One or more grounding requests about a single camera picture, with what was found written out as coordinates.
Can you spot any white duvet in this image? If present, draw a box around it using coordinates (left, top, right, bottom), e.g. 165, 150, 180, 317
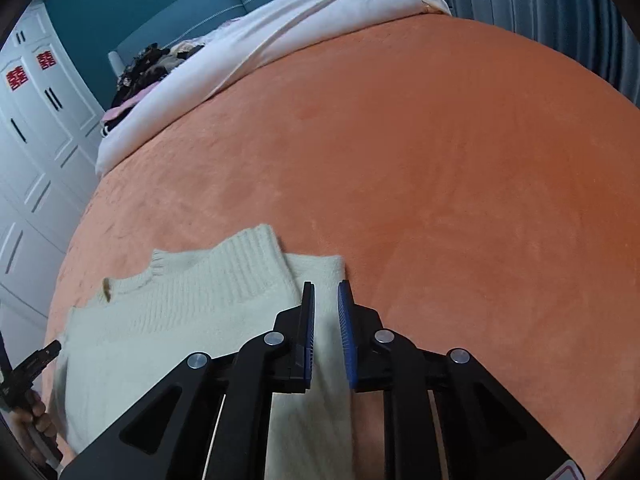
96, 0, 453, 177

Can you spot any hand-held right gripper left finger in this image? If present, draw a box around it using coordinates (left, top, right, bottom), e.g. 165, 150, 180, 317
59, 281, 316, 480

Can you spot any cream knit sweater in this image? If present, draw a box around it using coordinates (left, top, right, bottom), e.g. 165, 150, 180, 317
54, 224, 357, 480

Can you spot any grey curtain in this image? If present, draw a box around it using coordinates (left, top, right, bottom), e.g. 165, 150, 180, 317
414, 0, 640, 106

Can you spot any orange bed blanket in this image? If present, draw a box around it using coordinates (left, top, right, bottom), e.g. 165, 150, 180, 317
44, 14, 640, 480

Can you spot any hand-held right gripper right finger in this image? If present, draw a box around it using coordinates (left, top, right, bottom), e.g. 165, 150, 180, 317
337, 280, 587, 480

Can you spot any person's left hand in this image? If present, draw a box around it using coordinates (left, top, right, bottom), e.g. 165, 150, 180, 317
11, 389, 60, 467

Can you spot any white wardrobe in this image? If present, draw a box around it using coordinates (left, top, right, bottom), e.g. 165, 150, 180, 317
0, 4, 107, 356

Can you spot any pile of dark clothes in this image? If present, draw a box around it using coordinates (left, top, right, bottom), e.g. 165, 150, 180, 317
101, 43, 207, 140

